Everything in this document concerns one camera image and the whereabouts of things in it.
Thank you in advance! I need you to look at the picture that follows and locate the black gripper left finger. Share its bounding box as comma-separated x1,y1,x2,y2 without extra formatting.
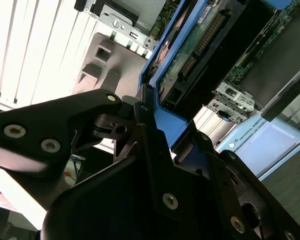
0,83,188,221

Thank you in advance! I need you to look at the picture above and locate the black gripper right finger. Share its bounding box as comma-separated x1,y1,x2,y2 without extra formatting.
194,129,300,240

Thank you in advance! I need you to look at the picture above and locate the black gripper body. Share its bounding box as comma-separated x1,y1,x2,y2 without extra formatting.
39,112,253,240

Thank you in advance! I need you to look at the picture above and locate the hard disk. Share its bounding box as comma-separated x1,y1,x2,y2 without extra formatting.
137,0,300,171

